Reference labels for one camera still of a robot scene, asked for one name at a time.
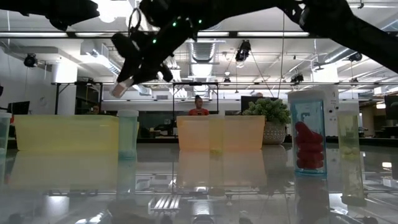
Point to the white building column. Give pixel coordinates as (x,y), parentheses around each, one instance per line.
(331,84)

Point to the black computer monitor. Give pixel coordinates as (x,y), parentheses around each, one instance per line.
(18,108)

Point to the green potted succulent plant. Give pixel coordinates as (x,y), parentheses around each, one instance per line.
(270,112)

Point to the black hanging camera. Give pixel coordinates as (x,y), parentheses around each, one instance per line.
(243,51)

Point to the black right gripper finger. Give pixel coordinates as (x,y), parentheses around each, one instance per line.
(147,71)
(130,70)

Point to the large black screen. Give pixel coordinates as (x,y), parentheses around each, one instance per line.
(248,104)

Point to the black metal table frame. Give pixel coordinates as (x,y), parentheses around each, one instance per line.
(155,140)

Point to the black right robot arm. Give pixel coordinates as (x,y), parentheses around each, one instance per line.
(342,25)

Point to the bottle with red pills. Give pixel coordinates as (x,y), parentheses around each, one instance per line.
(308,140)

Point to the bottle with yellow-green pills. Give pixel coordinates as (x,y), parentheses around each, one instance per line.
(349,137)

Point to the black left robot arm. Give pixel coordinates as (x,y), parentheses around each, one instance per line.
(25,6)

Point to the orange translucent plastic bin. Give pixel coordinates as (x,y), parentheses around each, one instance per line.
(242,133)

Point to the black overhead rig bar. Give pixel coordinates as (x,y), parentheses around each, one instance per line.
(71,34)

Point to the yellow translucent plastic bin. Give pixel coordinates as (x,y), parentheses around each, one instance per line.
(65,132)

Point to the black metal frame stand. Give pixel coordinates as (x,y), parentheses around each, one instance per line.
(195,83)

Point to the person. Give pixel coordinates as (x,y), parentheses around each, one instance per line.
(95,109)
(257,94)
(198,109)

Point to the black ceiling spotlight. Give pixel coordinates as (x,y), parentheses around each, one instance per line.
(297,78)
(355,56)
(30,60)

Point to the small white cylinder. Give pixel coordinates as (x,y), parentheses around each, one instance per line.
(127,133)

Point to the silver ventilation duct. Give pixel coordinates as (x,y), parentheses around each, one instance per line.
(202,51)

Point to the bottle with pink pills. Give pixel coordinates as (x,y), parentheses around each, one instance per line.
(119,90)

